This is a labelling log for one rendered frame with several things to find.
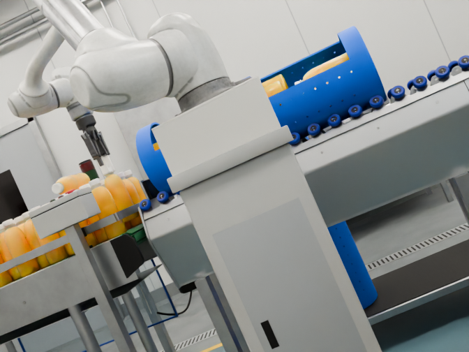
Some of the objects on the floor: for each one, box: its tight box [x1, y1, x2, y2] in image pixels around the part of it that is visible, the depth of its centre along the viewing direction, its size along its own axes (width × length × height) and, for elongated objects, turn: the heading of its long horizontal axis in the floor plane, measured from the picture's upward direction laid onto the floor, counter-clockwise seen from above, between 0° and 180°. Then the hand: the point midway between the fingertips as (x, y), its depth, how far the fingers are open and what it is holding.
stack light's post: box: [154, 322, 177, 352], centre depth 262 cm, size 4×4×110 cm
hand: (105, 165), depth 219 cm, fingers closed on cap, 4 cm apart
